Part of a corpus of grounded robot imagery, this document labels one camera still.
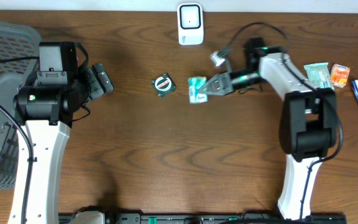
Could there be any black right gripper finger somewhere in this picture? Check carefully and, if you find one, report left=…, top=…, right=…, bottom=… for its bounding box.
left=199, top=74, right=223, bottom=91
left=198, top=86, right=225, bottom=96

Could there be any green white tissue pack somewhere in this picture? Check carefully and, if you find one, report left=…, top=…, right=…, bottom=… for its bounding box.
left=188, top=77, right=208, bottom=104

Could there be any dark green round-logo packet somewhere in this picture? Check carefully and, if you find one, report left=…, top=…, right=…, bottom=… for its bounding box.
left=151, top=73, right=176, bottom=98

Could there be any teal candy pouch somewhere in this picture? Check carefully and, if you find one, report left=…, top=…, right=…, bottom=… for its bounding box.
left=303, top=62, right=334, bottom=90

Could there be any small orange white packet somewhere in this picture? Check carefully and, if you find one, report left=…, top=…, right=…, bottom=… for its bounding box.
left=331, top=63, right=350, bottom=88

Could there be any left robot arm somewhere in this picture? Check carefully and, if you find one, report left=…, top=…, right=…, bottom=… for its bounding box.
left=9, top=42, right=114, bottom=223

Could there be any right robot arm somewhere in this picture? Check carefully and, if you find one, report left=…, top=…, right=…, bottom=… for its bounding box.
left=198, top=37, right=337, bottom=221

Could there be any white barcode scanner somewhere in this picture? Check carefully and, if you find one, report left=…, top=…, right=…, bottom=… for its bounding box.
left=177, top=2, right=204, bottom=45

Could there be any grey plastic shopping basket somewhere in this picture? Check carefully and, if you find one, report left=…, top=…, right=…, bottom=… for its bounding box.
left=0, top=22, right=41, bottom=190

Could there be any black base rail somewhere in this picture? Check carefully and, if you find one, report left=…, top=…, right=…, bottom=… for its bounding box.
left=58, top=211, right=347, bottom=224

